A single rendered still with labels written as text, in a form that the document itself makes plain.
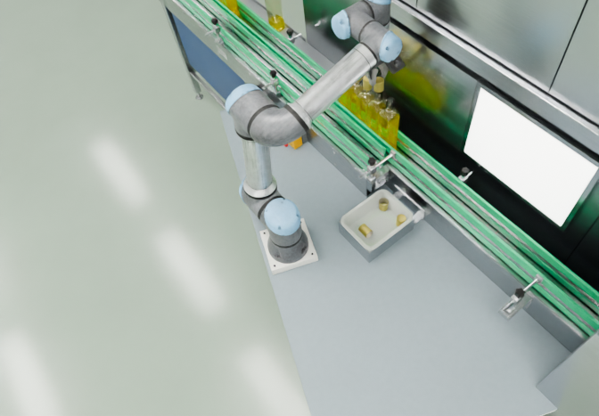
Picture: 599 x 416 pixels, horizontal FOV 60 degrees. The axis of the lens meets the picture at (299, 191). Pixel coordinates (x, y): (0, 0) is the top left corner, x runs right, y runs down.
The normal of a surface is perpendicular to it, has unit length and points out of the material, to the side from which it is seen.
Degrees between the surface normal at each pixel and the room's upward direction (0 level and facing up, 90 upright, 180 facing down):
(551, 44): 90
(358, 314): 0
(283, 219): 8
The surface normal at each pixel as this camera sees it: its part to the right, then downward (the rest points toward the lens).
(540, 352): -0.10, -0.56
